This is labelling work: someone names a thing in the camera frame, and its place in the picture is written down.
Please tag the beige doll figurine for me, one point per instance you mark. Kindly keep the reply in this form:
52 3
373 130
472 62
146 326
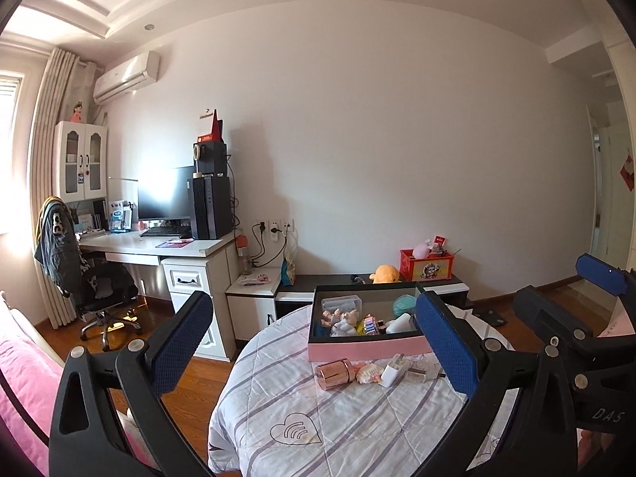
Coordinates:
343 322

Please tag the white nightstand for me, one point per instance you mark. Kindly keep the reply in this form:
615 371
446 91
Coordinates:
253 303

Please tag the pink plush toy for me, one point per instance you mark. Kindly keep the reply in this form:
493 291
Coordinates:
422 249

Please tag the red packet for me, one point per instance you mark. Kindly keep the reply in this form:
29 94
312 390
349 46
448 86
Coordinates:
439 242

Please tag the rose gold cylinder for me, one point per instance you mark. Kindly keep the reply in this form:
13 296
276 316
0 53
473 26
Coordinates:
334 374

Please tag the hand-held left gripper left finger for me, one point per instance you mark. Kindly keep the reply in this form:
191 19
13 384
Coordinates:
181 340

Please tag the window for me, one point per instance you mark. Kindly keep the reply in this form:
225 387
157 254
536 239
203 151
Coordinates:
9 154

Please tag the teal round case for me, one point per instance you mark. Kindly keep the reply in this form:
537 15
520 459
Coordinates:
403 304

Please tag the black bathroom scale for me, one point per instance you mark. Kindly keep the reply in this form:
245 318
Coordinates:
491 317

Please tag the black keyboard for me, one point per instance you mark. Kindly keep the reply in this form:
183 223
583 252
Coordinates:
164 231

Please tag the orange-capped bottle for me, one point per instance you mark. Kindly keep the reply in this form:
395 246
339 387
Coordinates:
243 256

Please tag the clear small box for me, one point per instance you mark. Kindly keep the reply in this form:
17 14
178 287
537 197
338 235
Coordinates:
422 370

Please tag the pink booklet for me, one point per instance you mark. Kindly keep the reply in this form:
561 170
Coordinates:
254 279

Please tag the white charger plug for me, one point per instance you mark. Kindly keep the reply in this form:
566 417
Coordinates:
394 371

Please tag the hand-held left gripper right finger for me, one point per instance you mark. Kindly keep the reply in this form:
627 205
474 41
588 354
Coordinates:
447 345

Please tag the blue white box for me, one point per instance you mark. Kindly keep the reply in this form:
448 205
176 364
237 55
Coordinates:
119 217

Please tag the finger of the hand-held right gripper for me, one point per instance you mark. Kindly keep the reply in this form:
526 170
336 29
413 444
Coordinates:
546 313
601 273

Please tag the round table with striped cloth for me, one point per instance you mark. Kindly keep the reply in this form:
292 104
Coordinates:
298 437

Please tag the pink mouse pad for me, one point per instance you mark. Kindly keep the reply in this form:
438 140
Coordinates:
174 243

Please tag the blue snack bag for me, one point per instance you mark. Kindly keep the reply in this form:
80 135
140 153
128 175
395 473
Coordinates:
288 271

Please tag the black speaker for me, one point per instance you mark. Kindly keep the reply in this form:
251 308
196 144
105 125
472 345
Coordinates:
211 158

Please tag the white air conditioner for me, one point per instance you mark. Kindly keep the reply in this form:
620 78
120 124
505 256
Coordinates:
126 77

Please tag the white wall sockets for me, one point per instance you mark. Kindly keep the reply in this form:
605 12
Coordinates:
274 225

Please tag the orange octopus plush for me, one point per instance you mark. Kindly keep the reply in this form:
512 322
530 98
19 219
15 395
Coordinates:
383 274

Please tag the black office chair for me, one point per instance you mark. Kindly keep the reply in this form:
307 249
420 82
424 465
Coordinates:
104 288

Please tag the low black-topped cabinet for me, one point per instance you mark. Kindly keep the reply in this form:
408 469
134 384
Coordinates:
298 290

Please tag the clear plastic container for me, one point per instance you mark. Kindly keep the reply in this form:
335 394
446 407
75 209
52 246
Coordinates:
342 304

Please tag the pink doll figure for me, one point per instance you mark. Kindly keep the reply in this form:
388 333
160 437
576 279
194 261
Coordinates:
77 113

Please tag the red triangular card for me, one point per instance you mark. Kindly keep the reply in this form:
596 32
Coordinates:
213 129

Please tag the white glass-door cabinet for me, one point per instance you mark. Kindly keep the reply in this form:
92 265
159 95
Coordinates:
82 159

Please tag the red plastic crate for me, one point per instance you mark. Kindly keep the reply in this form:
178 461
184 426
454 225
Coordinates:
427 268

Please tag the grey jacket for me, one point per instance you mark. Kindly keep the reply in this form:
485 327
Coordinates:
57 243

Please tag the colourful small toy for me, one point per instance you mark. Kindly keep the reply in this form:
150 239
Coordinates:
372 324

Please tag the white door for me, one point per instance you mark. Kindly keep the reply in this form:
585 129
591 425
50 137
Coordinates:
613 218

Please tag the pink storage box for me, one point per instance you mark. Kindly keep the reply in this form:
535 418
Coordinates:
367 350

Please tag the black computer monitor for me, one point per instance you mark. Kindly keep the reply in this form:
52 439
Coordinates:
164 194

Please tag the black computer tower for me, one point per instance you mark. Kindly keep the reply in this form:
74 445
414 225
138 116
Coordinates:
211 208

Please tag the pink blanket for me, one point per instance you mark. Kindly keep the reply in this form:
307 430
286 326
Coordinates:
25 382

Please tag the red door decoration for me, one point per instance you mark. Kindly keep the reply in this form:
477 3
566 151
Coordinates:
627 173

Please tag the white desk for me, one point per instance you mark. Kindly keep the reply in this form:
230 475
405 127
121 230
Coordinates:
198 283

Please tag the beige curtain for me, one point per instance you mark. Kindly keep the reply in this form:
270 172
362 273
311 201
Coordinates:
47 159

